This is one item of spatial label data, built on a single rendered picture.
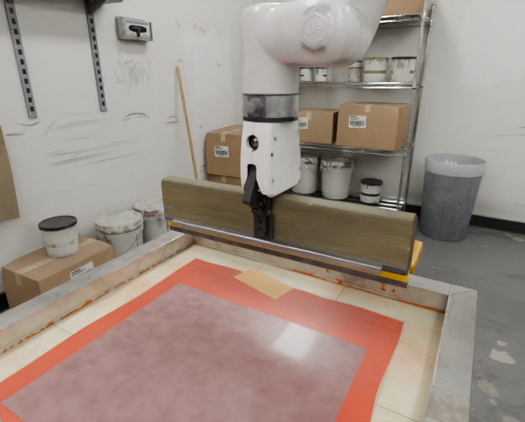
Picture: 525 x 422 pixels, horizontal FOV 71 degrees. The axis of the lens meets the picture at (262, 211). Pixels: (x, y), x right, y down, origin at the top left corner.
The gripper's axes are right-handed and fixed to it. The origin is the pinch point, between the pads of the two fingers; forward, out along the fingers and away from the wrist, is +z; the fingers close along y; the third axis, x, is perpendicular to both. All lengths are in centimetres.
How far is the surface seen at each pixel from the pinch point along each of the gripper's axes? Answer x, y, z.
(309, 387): -12.4, -12.6, 14.7
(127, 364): 9.4, -21.0, 14.6
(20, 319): 25.8, -25.0, 11.0
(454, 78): 1, 323, -17
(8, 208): 195, 51, 49
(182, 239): 25.7, 8.2, 12.2
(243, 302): 4.0, -1.8, 14.6
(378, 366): -18.7, -5.0, 14.8
